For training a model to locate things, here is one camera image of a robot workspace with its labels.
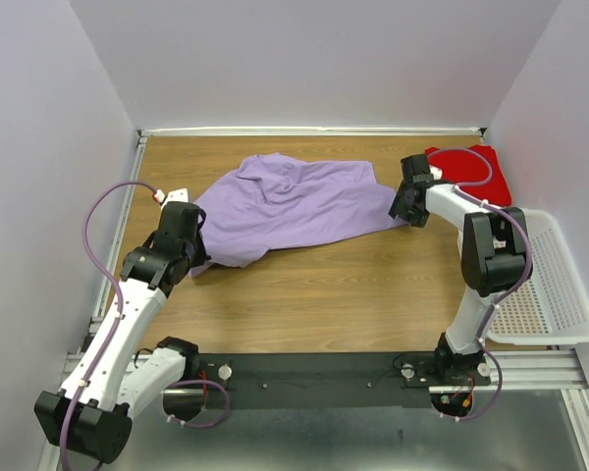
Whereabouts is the purple t-shirt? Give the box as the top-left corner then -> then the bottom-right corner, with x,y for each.
190,153 -> 404,278

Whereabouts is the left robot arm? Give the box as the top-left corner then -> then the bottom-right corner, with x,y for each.
33,201 -> 208,469

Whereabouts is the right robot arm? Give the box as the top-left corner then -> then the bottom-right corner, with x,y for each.
389,181 -> 533,385

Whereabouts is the white plastic basket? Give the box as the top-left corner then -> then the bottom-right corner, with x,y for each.
483,209 -> 589,346

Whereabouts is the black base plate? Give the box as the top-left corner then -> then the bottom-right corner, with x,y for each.
163,351 -> 491,418

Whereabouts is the aluminium frame rail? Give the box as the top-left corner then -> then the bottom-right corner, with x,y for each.
494,349 -> 588,391

